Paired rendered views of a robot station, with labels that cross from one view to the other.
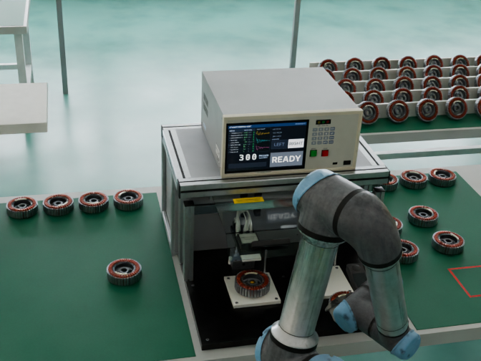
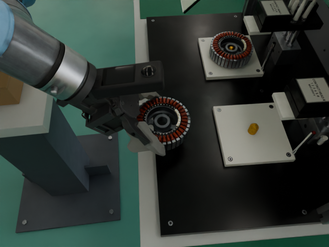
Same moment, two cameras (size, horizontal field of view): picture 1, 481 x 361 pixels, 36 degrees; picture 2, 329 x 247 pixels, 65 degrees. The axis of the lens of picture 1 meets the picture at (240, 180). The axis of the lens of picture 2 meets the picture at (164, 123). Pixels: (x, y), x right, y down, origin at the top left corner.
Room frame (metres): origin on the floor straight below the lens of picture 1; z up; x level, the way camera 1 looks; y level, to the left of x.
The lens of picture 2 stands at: (1.78, -0.61, 1.29)
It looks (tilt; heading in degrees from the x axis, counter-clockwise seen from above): 58 degrees down; 99
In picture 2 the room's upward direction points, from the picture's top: straight up
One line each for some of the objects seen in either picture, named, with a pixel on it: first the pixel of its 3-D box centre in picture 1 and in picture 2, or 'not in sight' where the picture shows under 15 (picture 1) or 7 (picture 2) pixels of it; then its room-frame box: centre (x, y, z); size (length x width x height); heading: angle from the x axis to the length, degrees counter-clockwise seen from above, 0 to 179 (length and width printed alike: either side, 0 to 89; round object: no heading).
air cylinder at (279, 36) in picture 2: (242, 258); (283, 47); (2.01, -0.02, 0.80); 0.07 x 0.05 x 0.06; 104
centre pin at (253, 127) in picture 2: not in sight; (253, 128); (1.93, -0.29, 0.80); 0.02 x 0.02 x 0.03
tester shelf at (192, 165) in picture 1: (270, 152); not in sight; (2.21, -0.09, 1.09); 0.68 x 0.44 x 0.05; 104
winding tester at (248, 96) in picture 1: (275, 118); not in sight; (2.21, -0.11, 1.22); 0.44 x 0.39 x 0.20; 104
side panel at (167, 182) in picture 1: (170, 195); not in sight; (2.21, 0.24, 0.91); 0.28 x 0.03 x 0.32; 14
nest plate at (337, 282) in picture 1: (324, 282); (251, 132); (1.93, -0.29, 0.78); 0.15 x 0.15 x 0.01; 14
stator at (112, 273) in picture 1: (124, 271); not in sight; (1.94, 0.36, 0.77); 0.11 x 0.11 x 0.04
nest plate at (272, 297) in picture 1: (251, 289); (228, 56); (1.87, -0.05, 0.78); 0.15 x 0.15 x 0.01; 14
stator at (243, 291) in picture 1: (252, 283); (230, 49); (1.87, -0.05, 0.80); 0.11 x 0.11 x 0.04
